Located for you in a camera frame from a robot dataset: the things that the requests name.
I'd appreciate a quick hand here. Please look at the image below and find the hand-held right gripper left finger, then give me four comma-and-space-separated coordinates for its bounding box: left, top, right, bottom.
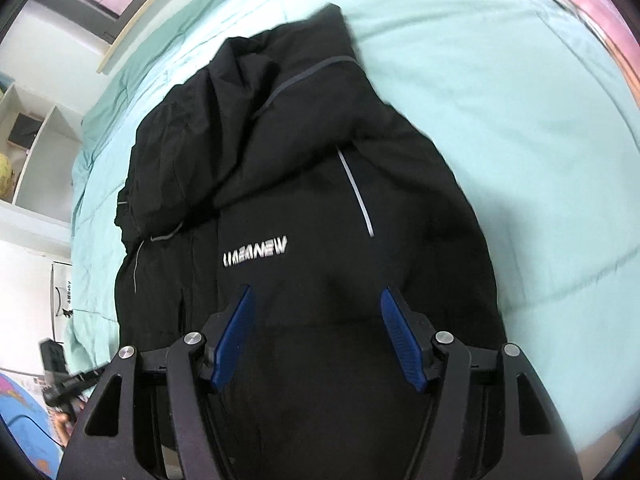
57, 284, 256, 480

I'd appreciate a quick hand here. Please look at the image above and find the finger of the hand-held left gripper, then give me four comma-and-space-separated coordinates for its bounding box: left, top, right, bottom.
39, 338, 108, 412

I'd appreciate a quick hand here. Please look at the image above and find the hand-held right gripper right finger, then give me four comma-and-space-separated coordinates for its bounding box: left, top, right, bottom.
380, 287, 583, 480

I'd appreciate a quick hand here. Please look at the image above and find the black hooded jacket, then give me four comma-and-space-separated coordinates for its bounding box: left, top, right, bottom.
114, 2, 507, 480

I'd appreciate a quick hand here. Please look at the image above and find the yellow plush toy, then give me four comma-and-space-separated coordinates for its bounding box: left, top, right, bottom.
0, 152, 14, 202

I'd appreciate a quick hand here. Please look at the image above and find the white bookshelf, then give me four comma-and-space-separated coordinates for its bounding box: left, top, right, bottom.
0, 72, 85, 213

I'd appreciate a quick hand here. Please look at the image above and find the mint green quilt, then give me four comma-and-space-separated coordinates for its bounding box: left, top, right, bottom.
67, 0, 640, 456

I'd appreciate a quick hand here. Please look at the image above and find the black box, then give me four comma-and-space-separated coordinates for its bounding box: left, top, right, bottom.
9, 114, 44, 150

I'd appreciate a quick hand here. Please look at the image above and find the beige windowsill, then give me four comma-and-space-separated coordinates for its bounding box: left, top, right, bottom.
97, 0, 203, 77

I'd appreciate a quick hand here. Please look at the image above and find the pink printed pillow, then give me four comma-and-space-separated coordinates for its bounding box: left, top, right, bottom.
500, 0, 640, 128

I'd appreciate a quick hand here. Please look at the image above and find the blue wall map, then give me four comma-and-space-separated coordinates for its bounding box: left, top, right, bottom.
0, 372, 68, 463

